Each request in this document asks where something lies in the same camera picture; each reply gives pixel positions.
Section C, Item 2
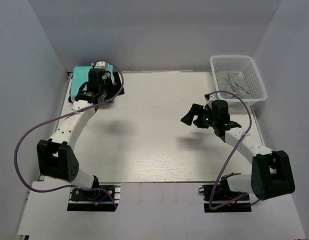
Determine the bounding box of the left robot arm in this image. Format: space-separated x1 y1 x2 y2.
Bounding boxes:
36 68 124 200

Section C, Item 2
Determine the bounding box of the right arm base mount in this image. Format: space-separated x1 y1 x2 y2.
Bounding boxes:
198 184 252 213

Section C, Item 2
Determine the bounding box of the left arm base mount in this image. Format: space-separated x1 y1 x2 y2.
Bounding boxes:
67 183 121 212

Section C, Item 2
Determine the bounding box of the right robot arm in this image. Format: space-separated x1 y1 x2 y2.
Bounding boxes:
180 100 296 201

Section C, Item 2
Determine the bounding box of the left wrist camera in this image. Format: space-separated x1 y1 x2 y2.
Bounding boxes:
92 61 109 71

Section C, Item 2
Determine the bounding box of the grey t-shirt in basket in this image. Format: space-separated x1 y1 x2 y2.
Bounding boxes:
215 70 251 99

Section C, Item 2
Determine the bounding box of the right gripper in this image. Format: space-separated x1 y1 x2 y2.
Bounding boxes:
181 103 218 129

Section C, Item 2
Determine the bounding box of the white plastic basket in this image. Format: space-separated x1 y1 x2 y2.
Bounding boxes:
210 55 268 106

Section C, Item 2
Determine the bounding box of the teal t-shirt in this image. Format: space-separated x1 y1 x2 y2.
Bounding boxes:
70 64 114 100

